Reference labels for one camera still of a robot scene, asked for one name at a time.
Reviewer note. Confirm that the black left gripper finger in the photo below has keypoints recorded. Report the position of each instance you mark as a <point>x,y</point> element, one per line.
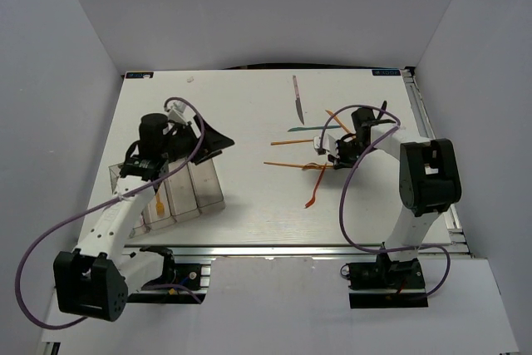
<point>204,155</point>
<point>215,141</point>

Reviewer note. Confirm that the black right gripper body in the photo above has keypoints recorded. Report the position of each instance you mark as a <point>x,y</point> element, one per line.
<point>347,150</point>

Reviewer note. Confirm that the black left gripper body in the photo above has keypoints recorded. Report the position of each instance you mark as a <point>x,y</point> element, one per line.
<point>180,145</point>

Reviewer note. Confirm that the small orange plastic fork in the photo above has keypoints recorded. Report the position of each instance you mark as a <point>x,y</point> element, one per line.
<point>159,206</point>

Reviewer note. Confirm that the dark orange plastic fork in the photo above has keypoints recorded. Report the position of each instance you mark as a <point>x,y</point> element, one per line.
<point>312,200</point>

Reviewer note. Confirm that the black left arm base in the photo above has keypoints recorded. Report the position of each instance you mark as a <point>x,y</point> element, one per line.
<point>154,275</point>

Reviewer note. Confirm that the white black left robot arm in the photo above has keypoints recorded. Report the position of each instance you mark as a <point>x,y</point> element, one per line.
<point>166,177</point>

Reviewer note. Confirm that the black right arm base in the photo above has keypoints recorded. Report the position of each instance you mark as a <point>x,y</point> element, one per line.
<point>383,283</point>

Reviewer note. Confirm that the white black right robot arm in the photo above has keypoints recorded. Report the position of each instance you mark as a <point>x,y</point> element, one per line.
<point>428,178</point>

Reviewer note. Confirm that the orange plastic knife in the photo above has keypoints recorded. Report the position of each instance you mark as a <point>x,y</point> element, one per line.
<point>339,122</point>

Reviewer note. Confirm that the teal plastic knife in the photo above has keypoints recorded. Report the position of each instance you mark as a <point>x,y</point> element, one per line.
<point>312,128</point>

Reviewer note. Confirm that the orange chopstick lower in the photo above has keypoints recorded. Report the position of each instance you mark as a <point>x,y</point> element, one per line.
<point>289,165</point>

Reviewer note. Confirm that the orange chopstick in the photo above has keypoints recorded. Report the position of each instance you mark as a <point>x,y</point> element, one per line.
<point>289,165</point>
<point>274,143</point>

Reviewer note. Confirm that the black plastic knife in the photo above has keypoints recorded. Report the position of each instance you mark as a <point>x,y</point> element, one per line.
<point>382,109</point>

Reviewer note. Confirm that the orange chopstick upper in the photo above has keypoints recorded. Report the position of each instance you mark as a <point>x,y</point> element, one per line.
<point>274,143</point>

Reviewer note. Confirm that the blue corner label left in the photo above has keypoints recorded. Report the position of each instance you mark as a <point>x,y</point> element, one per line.
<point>139,75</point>

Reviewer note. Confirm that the blue corner label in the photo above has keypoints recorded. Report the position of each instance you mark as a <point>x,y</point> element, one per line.
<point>386,72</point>
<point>139,75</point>

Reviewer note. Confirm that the blue corner label right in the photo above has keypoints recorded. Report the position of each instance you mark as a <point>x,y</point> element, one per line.
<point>386,72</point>

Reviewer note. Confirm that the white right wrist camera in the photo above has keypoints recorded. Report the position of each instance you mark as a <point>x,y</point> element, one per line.
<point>325,145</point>

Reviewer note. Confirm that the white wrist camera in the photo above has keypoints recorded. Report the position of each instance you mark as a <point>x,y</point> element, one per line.
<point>176,111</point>
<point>325,145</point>

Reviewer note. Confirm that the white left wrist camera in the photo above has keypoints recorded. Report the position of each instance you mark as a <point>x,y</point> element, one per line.
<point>176,111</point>

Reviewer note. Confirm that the pink handled metal knife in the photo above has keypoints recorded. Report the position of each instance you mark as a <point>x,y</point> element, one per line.
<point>298,103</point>

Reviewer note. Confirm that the aluminium rail frame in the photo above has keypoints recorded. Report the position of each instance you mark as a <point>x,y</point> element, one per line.
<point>245,159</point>

